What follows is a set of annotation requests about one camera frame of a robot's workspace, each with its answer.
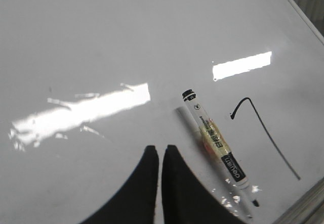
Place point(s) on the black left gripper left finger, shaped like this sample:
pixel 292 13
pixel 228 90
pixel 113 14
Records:
pixel 135 201

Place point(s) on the black white whiteboard marker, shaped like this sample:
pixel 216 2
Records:
pixel 239 199

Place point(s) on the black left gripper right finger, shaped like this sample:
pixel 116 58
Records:
pixel 184 198

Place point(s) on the white whiteboard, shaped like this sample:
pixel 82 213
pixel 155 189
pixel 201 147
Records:
pixel 86 85

